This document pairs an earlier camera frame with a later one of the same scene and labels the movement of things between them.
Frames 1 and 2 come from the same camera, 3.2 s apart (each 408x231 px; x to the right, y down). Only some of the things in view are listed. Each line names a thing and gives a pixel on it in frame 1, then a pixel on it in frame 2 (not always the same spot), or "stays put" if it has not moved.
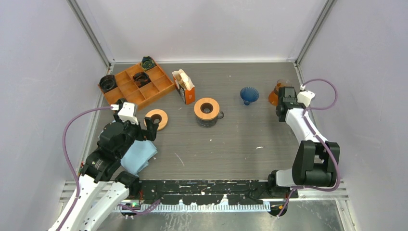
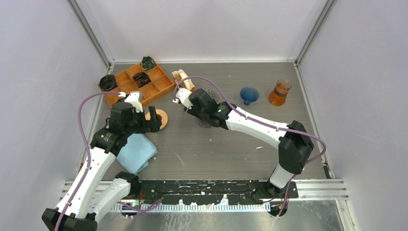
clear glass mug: x=210 y=123 stays put
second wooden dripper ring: x=157 y=114 stays put
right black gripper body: x=279 y=116 → x=198 y=114
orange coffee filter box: x=184 y=86 stays put
